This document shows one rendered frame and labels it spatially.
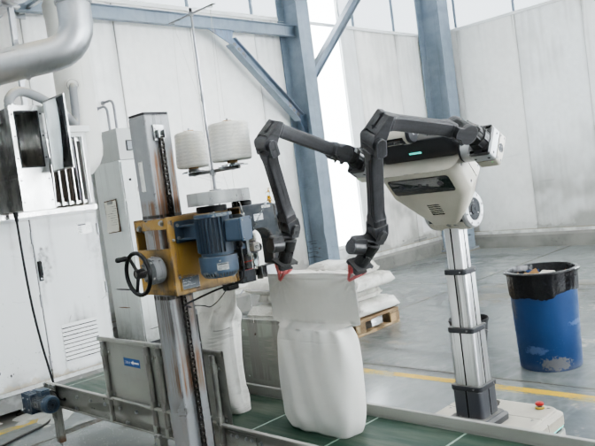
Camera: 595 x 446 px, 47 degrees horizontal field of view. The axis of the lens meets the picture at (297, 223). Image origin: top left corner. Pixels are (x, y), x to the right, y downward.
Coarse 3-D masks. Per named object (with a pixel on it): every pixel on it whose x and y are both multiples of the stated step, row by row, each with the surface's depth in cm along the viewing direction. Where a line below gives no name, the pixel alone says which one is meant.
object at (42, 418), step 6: (24, 414) 495; (30, 414) 492; (36, 414) 491; (42, 414) 490; (48, 414) 485; (66, 414) 481; (12, 420) 486; (18, 420) 484; (24, 420) 480; (42, 420) 474; (48, 426) 462
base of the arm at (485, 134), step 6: (480, 126) 255; (486, 126) 257; (492, 126) 255; (480, 132) 250; (486, 132) 252; (492, 132) 255; (480, 138) 251; (486, 138) 252; (474, 144) 253; (480, 144) 252; (486, 144) 253; (468, 150) 258; (474, 150) 256; (480, 150) 254; (486, 150) 252; (474, 156) 257
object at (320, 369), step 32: (288, 288) 290; (320, 288) 275; (352, 288) 265; (288, 320) 293; (320, 320) 277; (352, 320) 267; (288, 352) 283; (320, 352) 269; (352, 352) 268; (288, 384) 286; (320, 384) 271; (352, 384) 267; (288, 416) 290; (320, 416) 273; (352, 416) 267
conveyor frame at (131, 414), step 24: (72, 408) 395; (96, 408) 374; (120, 408) 355; (144, 408) 339; (384, 408) 288; (216, 432) 299; (240, 432) 287; (480, 432) 257; (504, 432) 250; (528, 432) 243
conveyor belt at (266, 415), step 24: (72, 384) 414; (96, 384) 406; (264, 408) 320; (264, 432) 288; (288, 432) 284; (312, 432) 281; (384, 432) 270; (408, 432) 267; (432, 432) 264; (456, 432) 261
